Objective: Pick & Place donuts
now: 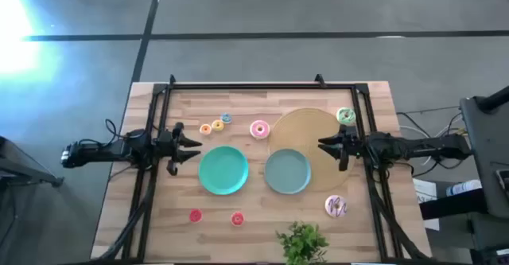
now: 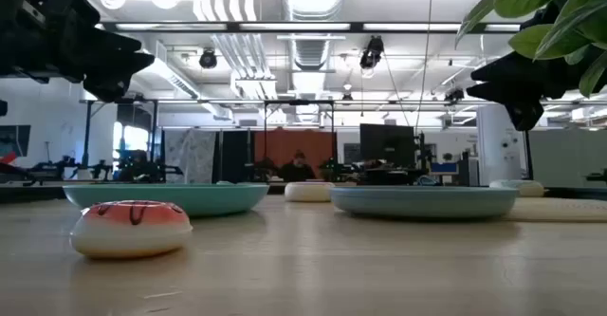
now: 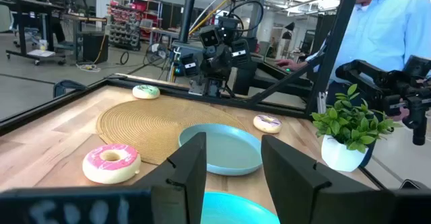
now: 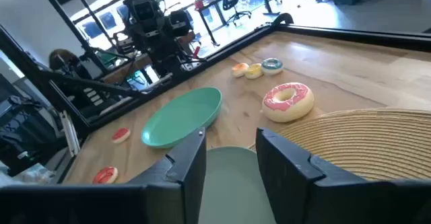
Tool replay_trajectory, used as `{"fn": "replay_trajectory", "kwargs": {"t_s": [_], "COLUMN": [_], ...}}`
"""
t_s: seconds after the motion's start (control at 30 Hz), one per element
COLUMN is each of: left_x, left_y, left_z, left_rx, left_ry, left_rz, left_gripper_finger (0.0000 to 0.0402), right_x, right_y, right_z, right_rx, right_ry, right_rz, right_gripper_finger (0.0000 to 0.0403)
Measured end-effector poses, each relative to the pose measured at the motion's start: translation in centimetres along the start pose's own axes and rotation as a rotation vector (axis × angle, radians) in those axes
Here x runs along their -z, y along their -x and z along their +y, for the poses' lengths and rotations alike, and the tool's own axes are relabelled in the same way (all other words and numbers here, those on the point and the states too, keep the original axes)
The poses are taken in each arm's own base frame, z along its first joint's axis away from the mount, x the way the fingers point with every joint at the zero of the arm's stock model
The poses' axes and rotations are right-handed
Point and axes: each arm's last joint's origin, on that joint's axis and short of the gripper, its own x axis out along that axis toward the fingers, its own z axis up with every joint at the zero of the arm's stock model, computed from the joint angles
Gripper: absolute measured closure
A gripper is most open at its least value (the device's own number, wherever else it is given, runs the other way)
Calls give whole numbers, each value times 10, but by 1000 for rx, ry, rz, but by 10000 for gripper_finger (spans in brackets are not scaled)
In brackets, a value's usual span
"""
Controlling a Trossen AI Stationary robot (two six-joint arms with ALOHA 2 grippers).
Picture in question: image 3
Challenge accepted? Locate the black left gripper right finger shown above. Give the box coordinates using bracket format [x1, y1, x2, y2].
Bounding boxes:
[261, 135, 395, 224]

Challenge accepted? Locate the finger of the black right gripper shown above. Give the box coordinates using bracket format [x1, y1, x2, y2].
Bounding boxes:
[180, 53, 200, 78]
[231, 38, 253, 67]

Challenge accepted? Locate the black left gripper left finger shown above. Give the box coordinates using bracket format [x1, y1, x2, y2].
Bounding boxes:
[133, 132, 207, 224]

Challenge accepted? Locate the large green frosted donut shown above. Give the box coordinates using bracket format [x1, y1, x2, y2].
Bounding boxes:
[131, 84, 161, 100]

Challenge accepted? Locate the purple sprinkled donut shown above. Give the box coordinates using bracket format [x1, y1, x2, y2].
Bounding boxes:
[253, 114, 283, 135]

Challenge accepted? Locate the large pink frosted donut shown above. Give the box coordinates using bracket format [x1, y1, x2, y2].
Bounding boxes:
[82, 143, 141, 185]

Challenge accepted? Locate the black floor fan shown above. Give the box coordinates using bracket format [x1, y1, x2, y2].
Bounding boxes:
[143, 42, 170, 67]

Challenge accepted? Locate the grey-blue plate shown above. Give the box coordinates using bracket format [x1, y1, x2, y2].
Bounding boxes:
[178, 123, 263, 177]

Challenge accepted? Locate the teal plate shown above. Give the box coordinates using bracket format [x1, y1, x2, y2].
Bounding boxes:
[201, 192, 281, 224]

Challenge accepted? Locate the potted green plant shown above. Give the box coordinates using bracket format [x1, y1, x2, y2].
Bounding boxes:
[310, 83, 401, 173]

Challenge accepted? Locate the round woven tan placemat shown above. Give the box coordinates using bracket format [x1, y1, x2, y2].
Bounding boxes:
[96, 98, 248, 166]

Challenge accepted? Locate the parts bin shelf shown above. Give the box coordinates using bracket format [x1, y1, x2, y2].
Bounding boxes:
[106, 0, 164, 52]

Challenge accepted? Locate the black box cabinet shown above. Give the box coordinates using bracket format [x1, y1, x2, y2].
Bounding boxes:
[81, 31, 110, 65]

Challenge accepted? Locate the wooden top workbench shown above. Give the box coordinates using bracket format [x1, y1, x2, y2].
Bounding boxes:
[62, 13, 108, 62]

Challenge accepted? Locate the black office desk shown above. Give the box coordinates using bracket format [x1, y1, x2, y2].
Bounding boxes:
[0, 0, 68, 66]

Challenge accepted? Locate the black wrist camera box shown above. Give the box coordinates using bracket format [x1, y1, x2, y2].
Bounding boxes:
[199, 25, 222, 49]

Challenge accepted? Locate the black metal table frame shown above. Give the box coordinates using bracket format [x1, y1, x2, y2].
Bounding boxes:
[0, 0, 388, 190]

